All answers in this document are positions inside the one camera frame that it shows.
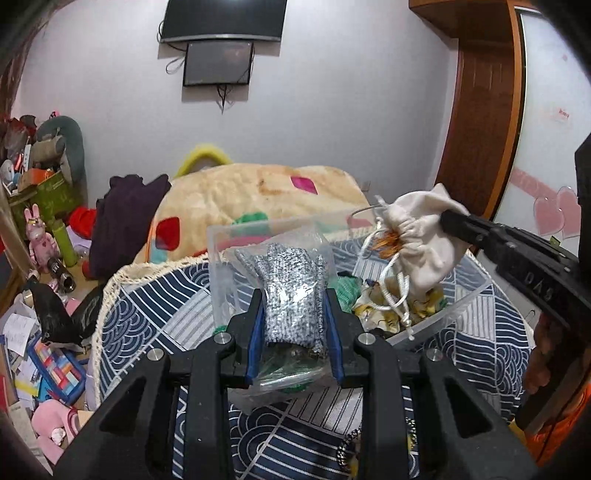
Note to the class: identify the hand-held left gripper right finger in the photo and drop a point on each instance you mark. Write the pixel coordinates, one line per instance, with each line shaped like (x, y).
(333, 334)

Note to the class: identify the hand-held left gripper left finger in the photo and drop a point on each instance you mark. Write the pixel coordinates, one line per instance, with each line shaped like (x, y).
(255, 334)

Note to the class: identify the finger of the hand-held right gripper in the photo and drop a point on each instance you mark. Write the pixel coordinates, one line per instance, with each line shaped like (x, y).
(466, 228)

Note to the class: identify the grey knit gloves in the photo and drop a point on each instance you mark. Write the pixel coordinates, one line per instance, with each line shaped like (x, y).
(292, 295)

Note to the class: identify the clear plastic storage box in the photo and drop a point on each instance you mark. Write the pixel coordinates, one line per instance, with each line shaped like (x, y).
(221, 258)

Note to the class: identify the person's orange-sleeved right forearm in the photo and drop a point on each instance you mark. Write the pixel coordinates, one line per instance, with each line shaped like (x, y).
(561, 438)

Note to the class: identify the person's right hand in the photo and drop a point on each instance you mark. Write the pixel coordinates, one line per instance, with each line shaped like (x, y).
(542, 355)

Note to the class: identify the green knit cloth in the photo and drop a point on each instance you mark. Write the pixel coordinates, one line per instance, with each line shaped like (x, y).
(348, 288)

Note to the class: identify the yellow printed cloth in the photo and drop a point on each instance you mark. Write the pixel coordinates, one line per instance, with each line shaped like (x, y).
(383, 314)

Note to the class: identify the blue patterned round mat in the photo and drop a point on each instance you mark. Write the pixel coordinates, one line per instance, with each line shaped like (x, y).
(152, 304)

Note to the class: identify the brown wooden wardrobe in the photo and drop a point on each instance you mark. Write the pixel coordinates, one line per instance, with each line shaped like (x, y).
(485, 115)

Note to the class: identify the white door with pink hearts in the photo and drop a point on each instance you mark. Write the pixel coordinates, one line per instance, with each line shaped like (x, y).
(540, 138)

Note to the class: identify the beige blanket with coloured patches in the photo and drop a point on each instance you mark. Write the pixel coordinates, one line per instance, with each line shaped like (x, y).
(240, 194)

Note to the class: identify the dark purple cloth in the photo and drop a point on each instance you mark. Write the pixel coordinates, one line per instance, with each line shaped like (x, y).
(124, 221)

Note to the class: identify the black plastic bag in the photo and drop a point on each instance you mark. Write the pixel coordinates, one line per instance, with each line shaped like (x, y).
(60, 314)

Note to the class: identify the colourful striped pouch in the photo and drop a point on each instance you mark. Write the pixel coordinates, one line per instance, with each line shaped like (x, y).
(55, 374)

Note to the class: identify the black flashlight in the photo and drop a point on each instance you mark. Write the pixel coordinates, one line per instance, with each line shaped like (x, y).
(61, 273)

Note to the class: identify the red cloth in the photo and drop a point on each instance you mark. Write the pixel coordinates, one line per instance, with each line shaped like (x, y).
(83, 219)

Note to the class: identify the green bottle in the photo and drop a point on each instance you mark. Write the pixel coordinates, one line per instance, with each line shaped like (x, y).
(64, 244)

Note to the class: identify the pink slipper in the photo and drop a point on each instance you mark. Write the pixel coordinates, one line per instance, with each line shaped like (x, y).
(51, 422)

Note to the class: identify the pink bunny toy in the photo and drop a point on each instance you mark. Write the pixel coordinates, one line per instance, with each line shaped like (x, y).
(41, 242)

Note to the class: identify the green cardboard box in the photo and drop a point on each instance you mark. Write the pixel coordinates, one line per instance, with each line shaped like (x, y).
(44, 194)

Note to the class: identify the grey plush pillow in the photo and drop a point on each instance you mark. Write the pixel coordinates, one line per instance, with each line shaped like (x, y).
(69, 147)

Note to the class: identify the small black wall monitor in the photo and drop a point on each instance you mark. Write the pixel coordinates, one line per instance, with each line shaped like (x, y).
(218, 62)

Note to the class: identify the wall-mounted black television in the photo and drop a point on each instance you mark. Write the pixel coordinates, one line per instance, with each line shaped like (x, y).
(221, 18)

